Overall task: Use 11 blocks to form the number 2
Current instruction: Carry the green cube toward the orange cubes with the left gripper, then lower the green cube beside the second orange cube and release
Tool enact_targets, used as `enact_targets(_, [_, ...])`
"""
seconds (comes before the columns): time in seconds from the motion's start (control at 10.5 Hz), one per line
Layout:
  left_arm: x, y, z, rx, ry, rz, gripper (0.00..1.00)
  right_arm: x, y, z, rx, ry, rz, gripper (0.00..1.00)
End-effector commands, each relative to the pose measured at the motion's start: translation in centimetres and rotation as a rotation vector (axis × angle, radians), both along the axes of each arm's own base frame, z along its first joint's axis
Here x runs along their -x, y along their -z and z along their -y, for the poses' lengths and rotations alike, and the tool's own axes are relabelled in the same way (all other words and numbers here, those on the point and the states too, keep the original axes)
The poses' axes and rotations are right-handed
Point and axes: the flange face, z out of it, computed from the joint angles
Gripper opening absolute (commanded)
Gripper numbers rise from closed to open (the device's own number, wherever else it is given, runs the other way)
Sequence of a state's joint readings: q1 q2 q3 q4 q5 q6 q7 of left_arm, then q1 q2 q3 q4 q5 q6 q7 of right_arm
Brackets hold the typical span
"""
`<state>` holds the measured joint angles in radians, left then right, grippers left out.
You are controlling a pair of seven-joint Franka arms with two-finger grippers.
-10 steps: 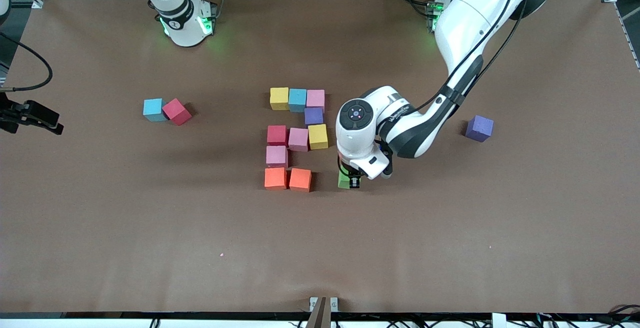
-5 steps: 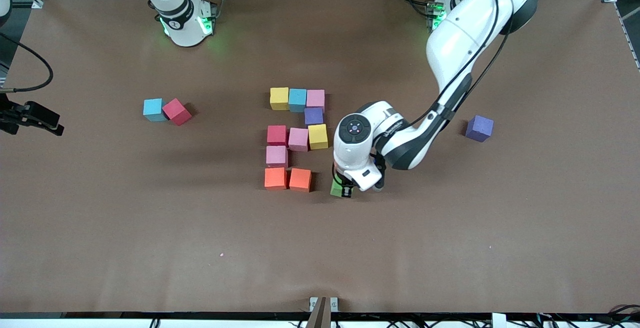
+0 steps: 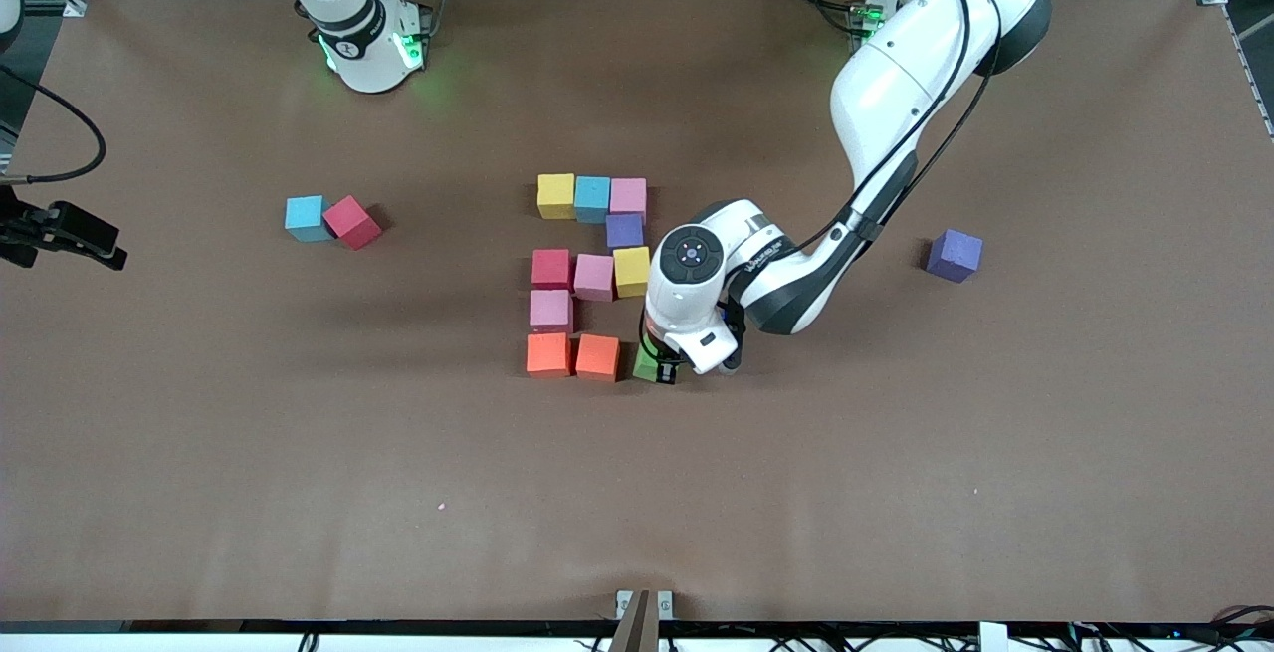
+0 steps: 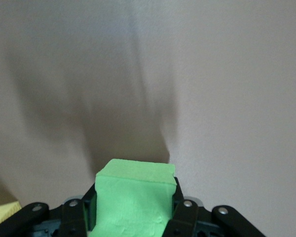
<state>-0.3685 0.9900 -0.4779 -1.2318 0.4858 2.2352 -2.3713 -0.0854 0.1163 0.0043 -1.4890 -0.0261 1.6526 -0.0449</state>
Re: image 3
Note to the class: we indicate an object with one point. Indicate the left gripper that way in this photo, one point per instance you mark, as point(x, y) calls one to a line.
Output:
point(665, 369)

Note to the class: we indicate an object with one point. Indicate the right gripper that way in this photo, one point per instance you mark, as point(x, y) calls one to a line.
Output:
point(28, 226)

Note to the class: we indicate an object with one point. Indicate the green foam cube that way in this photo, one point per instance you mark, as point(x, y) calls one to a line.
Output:
point(645, 365)

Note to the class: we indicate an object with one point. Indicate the orange foam cube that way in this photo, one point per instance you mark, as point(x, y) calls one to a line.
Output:
point(597, 356)
point(547, 353)

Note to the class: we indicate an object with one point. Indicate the yellow foam cube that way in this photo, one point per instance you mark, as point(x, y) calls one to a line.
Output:
point(631, 271)
point(556, 196)

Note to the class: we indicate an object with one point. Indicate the pink foam cube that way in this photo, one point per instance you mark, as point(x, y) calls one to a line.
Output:
point(594, 276)
point(550, 311)
point(628, 199)

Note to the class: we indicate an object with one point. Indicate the purple foam cube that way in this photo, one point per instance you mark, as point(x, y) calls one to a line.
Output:
point(955, 256)
point(624, 231)

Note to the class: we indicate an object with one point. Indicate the red foam cube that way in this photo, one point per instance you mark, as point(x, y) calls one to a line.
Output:
point(550, 269)
point(351, 222)

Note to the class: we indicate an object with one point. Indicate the light blue foam cube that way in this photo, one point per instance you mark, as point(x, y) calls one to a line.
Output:
point(305, 218)
point(592, 199)

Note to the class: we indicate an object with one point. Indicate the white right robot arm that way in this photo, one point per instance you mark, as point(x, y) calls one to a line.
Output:
point(348, 25)

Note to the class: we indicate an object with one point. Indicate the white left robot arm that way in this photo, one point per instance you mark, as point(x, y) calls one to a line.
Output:
point(896, 85)

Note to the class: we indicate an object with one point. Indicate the brown table cover sheet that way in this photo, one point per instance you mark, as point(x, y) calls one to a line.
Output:
point(637, 483)

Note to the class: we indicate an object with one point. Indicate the brown wooden bar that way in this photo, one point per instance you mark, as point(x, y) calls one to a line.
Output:
point(637, 627)

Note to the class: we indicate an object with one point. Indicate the white metal bracket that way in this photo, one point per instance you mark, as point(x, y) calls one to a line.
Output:
point(623, 604)

